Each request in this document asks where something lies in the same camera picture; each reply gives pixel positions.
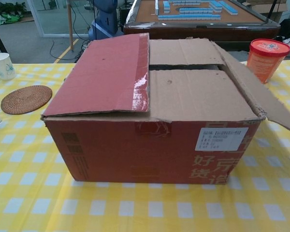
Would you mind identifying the wooden pole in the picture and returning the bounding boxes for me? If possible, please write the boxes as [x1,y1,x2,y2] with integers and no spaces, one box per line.
[66,0,74,52]

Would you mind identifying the yellow checked tablecloth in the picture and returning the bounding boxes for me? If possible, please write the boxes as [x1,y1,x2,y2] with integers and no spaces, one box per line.
[0,60,290,232]

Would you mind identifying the white paper cup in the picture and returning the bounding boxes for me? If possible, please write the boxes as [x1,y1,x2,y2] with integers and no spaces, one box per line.
[0,52,17,81]

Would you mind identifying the orange cup with red lid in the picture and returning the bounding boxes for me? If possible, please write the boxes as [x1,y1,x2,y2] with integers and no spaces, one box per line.
[246,38,290,85]

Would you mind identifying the red cardboard box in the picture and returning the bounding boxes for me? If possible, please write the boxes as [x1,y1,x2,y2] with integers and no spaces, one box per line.
[40,32,290,186]

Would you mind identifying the green plants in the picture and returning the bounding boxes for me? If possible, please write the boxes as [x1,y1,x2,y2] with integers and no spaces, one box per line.
[0,2,27,25]

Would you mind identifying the round woven rattan coaster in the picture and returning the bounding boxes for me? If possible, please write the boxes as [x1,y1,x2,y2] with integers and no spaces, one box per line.
[0,85,53,115]

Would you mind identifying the blue machine base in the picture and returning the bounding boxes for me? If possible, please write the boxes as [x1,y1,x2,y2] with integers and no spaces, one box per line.
[88,0,125,41]

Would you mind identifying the dark wood mahjong table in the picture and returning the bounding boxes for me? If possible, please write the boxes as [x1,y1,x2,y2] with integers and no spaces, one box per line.
[123,0,281,53]

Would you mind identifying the blue mahjong tile row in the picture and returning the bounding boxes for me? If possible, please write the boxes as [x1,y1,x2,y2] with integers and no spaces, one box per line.
[209,0,239,15]
[158,14,222,21]
[179,7,213,14]

